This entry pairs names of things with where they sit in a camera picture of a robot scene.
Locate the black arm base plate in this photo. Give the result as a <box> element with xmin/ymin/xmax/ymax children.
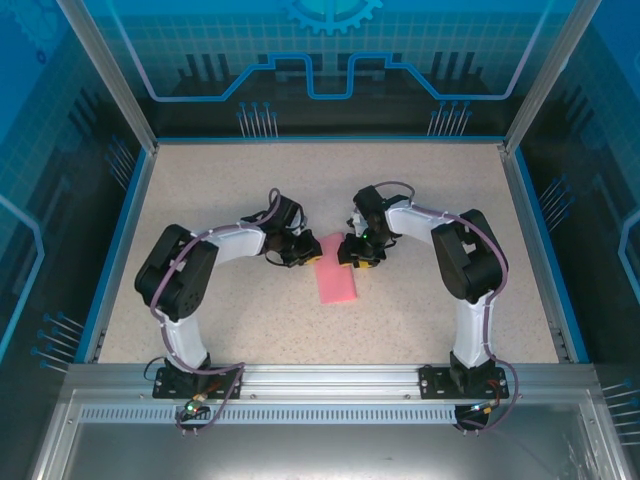
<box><xmin>418</xmin><ymin>364</ymin><xmax>506</xmax><ymax>401</ymax></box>
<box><xmin>152</xmin><ymin>365</ymin><xmax>246</xmax><ymax>401</ymax></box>

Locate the purple cable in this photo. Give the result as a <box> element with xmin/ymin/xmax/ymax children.
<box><xmin>149</xmin><ymin>187</ymin><xmax>282</xmax><ymax>435</ymax></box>
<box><xmin>372</xmin><ymin>180</ymin><xmax>521</xmax><ymax>434</ymax></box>

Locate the blue table border strip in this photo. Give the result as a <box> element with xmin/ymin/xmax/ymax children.
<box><xmin>73</xmin><ymin>147</ymin><xmax>157</xmax><ymax>365</ymax></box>
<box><xmin>502</xmin><ymin>147</ymin><xmax>592</xmax><ymax>365</ymax></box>
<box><xmin>152</xmin><ymin>134</ymin><xmax>507</xmax><ymax>147</ymax></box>

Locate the pink paper sheet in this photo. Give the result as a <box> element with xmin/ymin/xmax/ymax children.
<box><xmin>313</xmin><ymin>231</ymin><xmax>361</xmax><ymax>305</ymax></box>

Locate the aluminium mounting beam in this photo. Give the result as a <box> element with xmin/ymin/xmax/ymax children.
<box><xmin>67</xmin><ymin>363</ymin><xmax>599</xmax><ymax>402</ymax></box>

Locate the cable connector with green light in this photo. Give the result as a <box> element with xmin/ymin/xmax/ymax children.
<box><xmin>180</xmin><ymin>392</ymin><xmax>210</xmax><ymax>417</ymax></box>
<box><xmin>467</xmin><ymin>398</ymin><xmax>504</xmax><ymax>417</ymax></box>

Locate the small metal side bracket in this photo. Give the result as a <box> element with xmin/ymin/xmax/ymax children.
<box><xmin>551</xmin><ymin>324</ymin><xmax>571</xmax><ymax>364</ymax></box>

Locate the aluminium frame post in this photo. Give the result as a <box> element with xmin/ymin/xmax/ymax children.
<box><xmin>501</xmin><ymin>0</ymin><xmax>604</xmax><ymax>154</ymax></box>
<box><xmin>55</xmin><ymin>0</ymin><xmax>160</xmax><ymax>154</ymax></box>

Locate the steel sheet panel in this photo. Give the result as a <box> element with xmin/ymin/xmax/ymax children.
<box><xmin>29</xmin><ymin>389</ymin><xmax>624</xmax><ymax>480</ymax></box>

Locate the slotted metal cable duct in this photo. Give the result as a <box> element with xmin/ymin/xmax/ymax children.
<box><xmin>79</xmin><ymin>405</ymin><xmax>581</xmax><ymax>425</ymax></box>

